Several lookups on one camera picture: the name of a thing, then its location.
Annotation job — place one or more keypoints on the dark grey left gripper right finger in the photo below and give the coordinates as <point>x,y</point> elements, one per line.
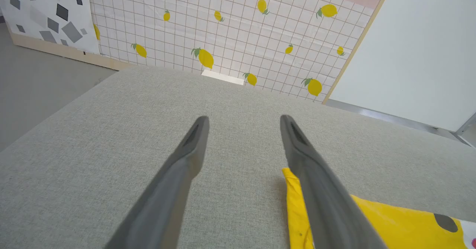
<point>327,204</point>

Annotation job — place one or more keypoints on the plain white partition panel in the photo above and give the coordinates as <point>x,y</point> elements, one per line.
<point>420,48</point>

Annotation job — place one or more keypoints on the white rectangular box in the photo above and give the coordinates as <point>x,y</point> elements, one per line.
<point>223,77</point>

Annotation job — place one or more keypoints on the grey diamond pattern panel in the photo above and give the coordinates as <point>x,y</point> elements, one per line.
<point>44,14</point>

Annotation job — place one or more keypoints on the grey metal panel stand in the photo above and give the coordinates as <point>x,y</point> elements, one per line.
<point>390,115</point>

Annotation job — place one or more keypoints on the lemon print grid panel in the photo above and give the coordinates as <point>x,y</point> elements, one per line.
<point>241,29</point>

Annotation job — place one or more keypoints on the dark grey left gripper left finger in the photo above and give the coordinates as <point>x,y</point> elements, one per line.
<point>163,197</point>

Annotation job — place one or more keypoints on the yellow cat face shirt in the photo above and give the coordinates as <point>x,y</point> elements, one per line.
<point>401,226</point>

